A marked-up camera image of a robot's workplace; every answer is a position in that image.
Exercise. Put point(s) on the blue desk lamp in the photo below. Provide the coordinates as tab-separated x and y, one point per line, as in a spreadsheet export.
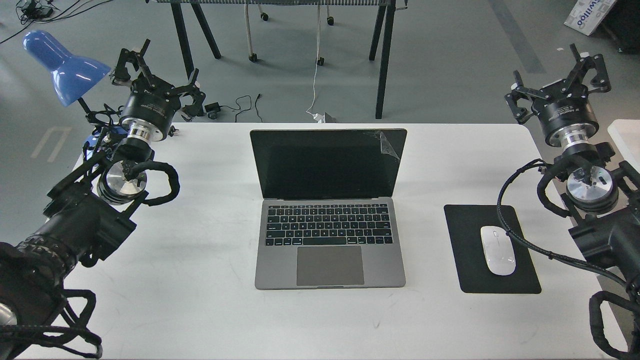
72	76

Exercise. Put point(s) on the black power adapter with cable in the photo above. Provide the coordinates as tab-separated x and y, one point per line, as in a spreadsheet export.
213	109

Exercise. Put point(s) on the grey open laptop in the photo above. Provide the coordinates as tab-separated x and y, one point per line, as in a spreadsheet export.
328	219

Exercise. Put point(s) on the black mouse pad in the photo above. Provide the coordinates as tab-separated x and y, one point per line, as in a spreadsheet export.
465	222

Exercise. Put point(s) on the white computer mouse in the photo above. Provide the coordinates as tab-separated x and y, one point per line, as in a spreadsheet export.
498	250

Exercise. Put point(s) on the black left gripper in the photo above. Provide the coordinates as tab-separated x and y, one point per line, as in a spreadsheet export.
148	114

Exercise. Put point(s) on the black background table frame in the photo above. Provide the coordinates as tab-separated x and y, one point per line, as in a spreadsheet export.
362	33

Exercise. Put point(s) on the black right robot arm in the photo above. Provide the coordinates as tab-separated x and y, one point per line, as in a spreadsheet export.
577	184

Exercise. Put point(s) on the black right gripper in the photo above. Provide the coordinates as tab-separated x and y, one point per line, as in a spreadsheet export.
567	112

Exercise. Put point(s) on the white cardboard box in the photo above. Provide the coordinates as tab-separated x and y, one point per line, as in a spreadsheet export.
586	15

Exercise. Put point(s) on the white side table corner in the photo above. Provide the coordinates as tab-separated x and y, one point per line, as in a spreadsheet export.
625	134

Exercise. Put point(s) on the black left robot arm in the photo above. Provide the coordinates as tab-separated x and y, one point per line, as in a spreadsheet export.
89	214

